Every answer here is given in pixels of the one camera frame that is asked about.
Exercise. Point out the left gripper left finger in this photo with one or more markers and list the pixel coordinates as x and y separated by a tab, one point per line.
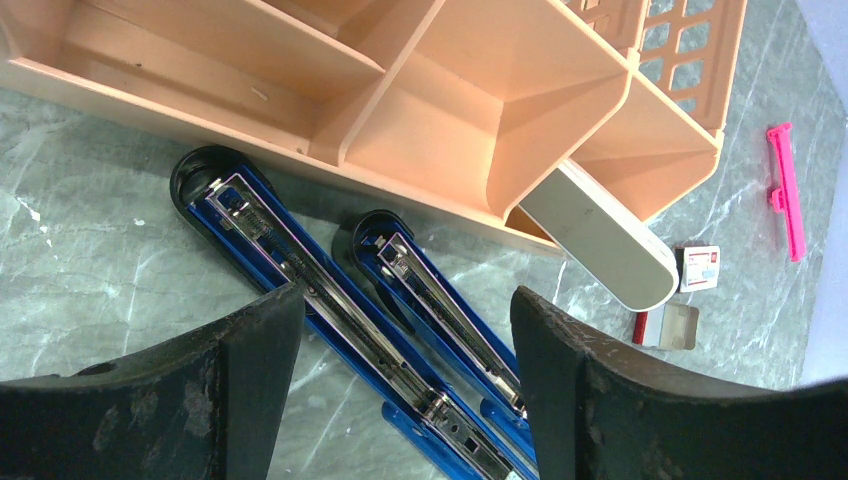
206	404

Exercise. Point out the pink plastic clip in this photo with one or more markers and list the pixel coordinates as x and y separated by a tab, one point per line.
785	198

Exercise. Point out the white grey stapler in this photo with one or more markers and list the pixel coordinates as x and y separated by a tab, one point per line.
593	227

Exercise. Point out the orange plastic desk organizer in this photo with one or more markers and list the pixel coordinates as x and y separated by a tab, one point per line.
461	107

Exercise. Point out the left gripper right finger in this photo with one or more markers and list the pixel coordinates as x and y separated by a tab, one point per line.
599	408

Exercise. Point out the blue stapler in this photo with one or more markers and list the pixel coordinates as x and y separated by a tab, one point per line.
222	194
378	251

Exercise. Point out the red white staple box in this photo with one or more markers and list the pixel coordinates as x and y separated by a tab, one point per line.
698	267

